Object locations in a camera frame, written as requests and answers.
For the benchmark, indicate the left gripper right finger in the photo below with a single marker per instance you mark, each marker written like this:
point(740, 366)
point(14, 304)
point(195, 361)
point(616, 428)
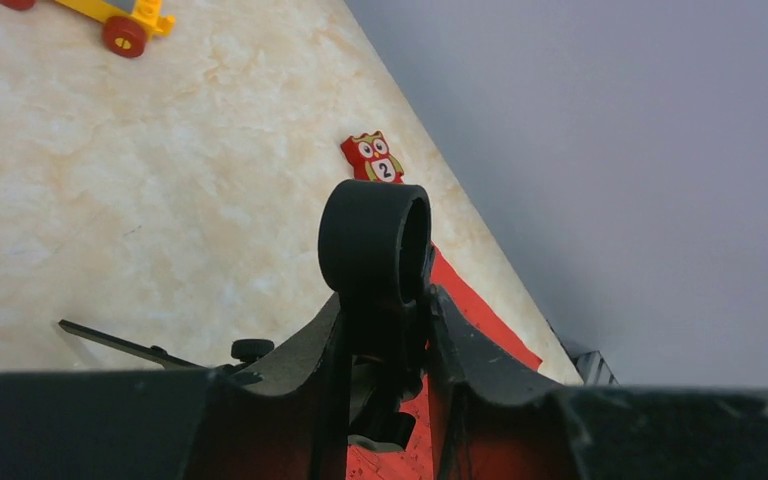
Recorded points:
point(492, 417)

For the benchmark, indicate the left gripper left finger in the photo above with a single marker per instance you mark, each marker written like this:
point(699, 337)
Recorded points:
point(282, 418)

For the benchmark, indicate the red owl toy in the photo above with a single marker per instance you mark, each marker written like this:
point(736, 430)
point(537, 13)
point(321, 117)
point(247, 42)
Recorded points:
point(370, 158)

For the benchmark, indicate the blue yellow toy block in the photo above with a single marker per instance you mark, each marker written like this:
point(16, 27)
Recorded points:
point(127, 25)

